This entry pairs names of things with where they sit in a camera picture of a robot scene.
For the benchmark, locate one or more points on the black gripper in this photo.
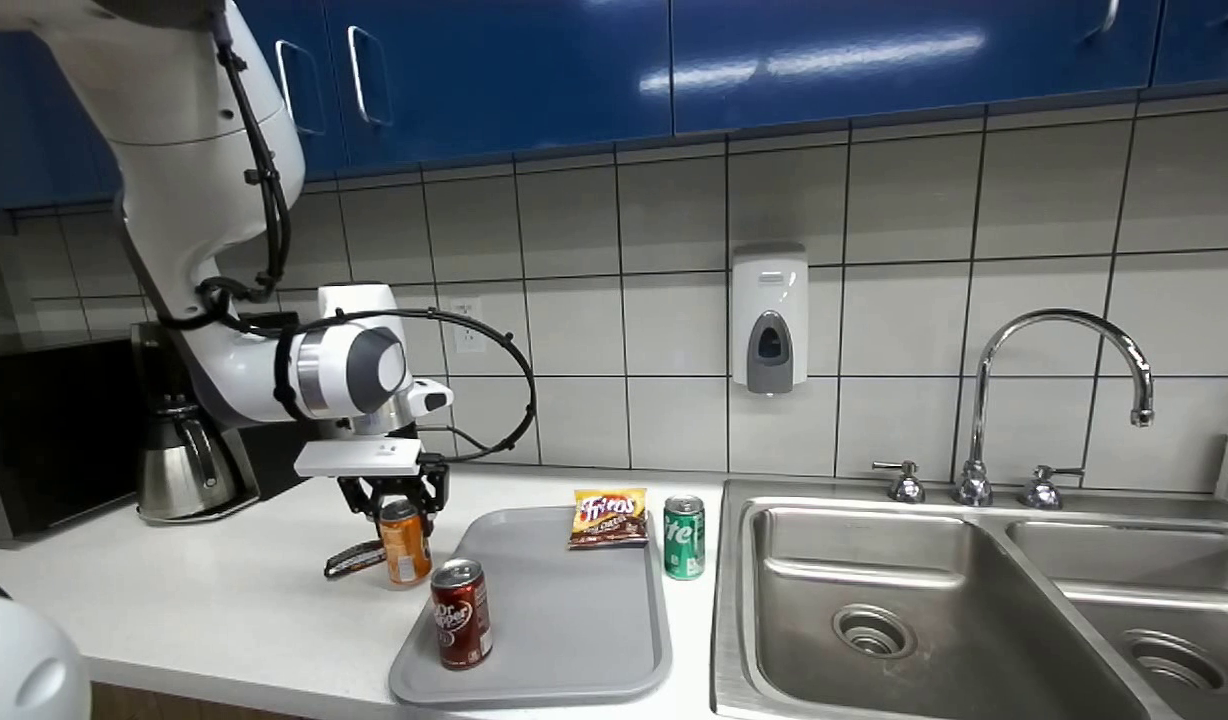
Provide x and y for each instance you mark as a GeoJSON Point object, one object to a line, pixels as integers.
{"type": "Point", "coordinates": [396, 488]}

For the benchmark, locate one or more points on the orange soda can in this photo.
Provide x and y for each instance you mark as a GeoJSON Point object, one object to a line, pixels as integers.
{"type": "Point", "coordinates": [406, 551]}

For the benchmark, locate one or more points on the red Dr Pepper can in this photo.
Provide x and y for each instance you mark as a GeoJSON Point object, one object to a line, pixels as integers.
{"type": "Point", "coordinates": [462, 617]}

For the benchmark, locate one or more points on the green soda can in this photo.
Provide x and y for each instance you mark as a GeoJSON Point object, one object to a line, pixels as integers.
{"type": "Point", "coordinates": [685, 542]}

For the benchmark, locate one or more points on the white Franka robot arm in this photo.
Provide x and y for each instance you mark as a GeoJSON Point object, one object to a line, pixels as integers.
{"type": "Point", "coordinates": [172, 133]}

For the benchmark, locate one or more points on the grey plastic tray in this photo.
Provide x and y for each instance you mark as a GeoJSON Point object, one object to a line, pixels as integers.
{"type": "Point", "coordinates": [575, 625]}

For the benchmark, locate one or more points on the silver coffee pot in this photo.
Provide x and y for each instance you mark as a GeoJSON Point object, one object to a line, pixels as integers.
{"type": "Point", "coordinates": [273, 472]}

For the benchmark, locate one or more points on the yellow snack bag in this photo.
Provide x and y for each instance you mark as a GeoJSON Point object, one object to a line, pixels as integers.
{"type": "Point", "coordinates": [609, 519]}

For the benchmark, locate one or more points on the stainless steel carafe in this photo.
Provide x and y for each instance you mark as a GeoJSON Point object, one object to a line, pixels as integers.
{"type": "Point", "coordinates": [176, 467]}

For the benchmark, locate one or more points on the black microwave oven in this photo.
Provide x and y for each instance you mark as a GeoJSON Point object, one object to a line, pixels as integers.
{"type": "Point", "coordinates": [47, 442]}

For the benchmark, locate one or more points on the metal sink drain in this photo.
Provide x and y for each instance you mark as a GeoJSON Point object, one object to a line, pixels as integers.
{"type": "Point", "coordinates": [872, 628]}
{"type": "Point", "coordinates": [1172, 665]}

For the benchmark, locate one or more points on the stainless steel double sink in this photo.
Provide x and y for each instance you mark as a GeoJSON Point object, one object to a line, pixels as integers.
{"type": "Point", "coordinates": [935, 613]}

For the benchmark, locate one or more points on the blue upper cabinets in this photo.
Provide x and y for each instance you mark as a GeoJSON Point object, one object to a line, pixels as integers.
{"type": "Point", "coordinates": [774, 53]}

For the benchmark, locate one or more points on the chrome gooseneck faucet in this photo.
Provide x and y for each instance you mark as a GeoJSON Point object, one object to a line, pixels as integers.
{"type": "Point", "coordinates": [987, 387]}

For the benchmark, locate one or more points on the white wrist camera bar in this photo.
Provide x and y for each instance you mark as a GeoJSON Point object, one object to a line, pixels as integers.
{"type": "Point", "coordinates": [358, 457]}

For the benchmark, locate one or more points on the white wall soap dispenser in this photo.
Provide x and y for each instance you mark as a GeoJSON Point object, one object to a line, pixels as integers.
{"type": "Point", "coordinates": [771, 321]}

